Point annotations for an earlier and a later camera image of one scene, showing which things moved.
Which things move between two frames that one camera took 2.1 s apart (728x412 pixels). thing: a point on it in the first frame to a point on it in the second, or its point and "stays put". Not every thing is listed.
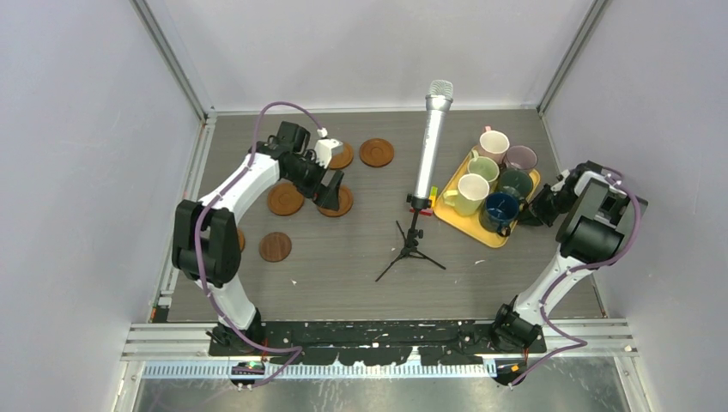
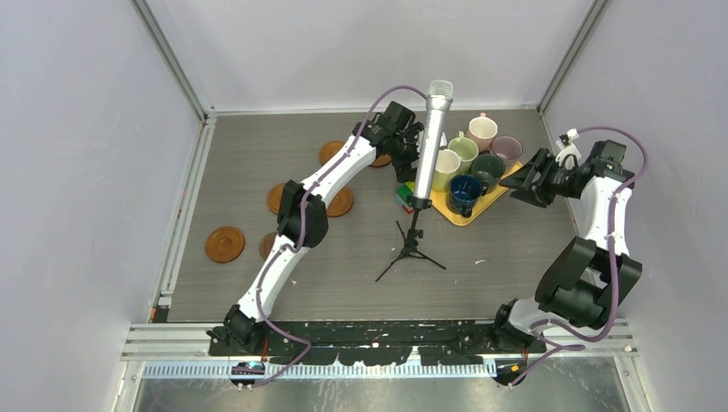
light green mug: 483,166 to 466,150
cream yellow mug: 472,189 to 447,162
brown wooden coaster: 345,201 stays put
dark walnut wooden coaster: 275,246 stays put
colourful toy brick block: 433,196 to 403,196
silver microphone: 439,96 stays put
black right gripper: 536,209 to 536,193
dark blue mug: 497,211 to 464,190
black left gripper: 324,196 to 404,169
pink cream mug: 494,143 to 482,129
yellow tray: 471,224 to 439,198
